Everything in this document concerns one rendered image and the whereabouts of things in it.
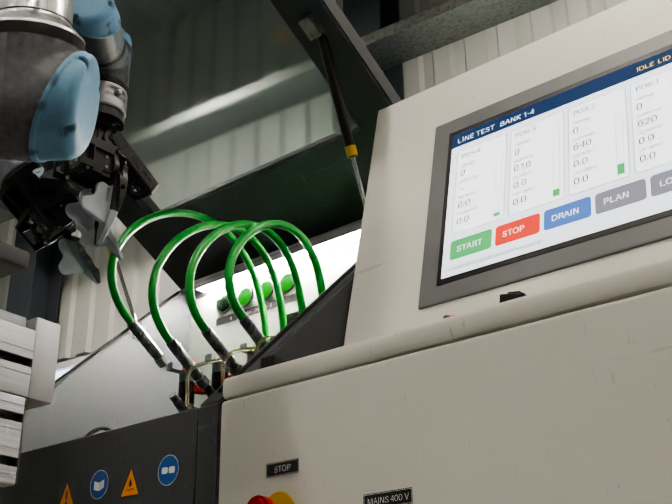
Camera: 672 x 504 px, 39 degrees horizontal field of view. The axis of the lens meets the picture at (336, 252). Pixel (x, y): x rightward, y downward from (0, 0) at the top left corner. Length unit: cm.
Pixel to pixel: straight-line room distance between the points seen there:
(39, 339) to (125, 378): 93
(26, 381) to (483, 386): 47
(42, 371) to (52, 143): 24
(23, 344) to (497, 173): 72
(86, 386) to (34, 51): 99
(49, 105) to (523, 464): 59
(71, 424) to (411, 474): 101
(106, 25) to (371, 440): 74
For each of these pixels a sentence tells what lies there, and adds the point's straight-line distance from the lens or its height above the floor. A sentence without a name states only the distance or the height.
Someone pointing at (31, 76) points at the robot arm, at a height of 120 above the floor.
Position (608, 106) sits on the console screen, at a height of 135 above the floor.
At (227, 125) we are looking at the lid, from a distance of 188.
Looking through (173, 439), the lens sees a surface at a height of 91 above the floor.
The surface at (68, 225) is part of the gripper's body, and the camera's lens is 158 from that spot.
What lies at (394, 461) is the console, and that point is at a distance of 101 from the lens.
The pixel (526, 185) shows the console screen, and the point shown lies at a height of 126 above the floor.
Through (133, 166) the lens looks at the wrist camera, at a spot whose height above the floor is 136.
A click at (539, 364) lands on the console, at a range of 94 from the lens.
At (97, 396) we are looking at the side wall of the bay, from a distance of 193.
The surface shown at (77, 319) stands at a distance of 843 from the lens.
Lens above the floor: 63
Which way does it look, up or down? 24 degrees up
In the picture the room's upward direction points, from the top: 1 degrees counter-clockwise
